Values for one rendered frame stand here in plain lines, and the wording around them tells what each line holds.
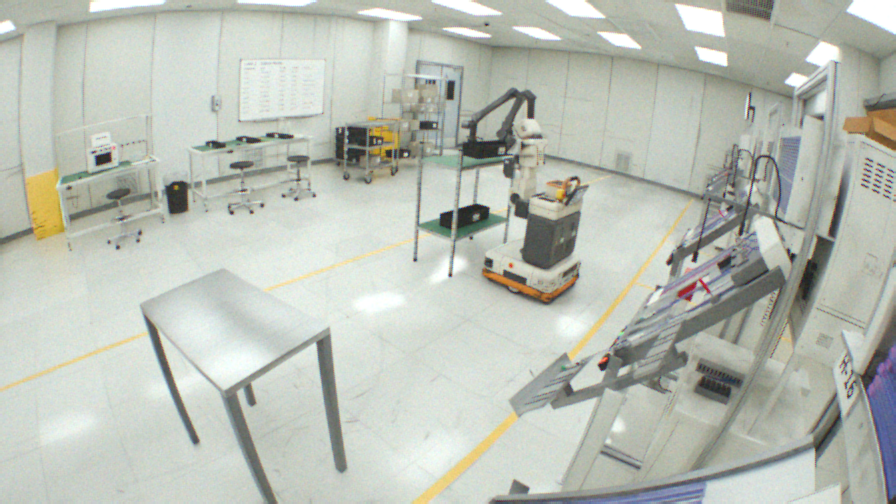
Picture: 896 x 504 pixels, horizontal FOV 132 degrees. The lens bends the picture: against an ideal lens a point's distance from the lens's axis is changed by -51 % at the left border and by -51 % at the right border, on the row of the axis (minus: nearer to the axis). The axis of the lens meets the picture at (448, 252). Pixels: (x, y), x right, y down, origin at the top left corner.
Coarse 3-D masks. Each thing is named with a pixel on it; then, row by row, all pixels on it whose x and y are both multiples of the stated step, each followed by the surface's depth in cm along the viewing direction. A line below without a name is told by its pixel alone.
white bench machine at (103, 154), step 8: (96, 136) 332; (104, 136) 341; (96, 144) 332; (104, 144) 341; (112, 144) 350; (88, 152) 323; (96, 152) 332; (104, 152) 342; (112, 152) 352; (88, 160) 326; (96, 160) 335; (104, 160) 345; (112, 160) 355; (88, 168) 335; (96, 168) 338; (104, 168) 348
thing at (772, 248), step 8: (760, 224) 122; (768, 224) 114; (760, 232) 114; (768, 232) 106; (776, 232) 99; (760, 240) 106; (768, 240) 100; (776, 240) 93; (760, 248) 100; (768, 248) 95; (776, 248) 93; (784, 248) 97; (768, 256) 95; (776, 256) 93; (784, 256) 92; (768, 264) 96; (776, 264) 94; (784, 264) 92; (784, 272) 92
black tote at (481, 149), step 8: (464, 144) 331; (480, 144) 350; (488, 144) 359; (496, 144) 368; (504, 144) 348; (464, 152) 333; (472, 152) 328; (480, 152) 326; (488, 152) 334; (496, 152) 343; (504, 152) 353
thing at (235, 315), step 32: (192, 288) 142; (224, 288) 146; (256, 288) 149; (160, 320) 119; (192, 320) 123; (224, 320) 126; (256, 320) 129; (288, 320) 132; (160, 352) 134; (192, 352) 107; (224, 352) 110; (256, 352) 113; (288, 352) 116; (320, 352) 134; (224, 384) 98; (256, 480) 113
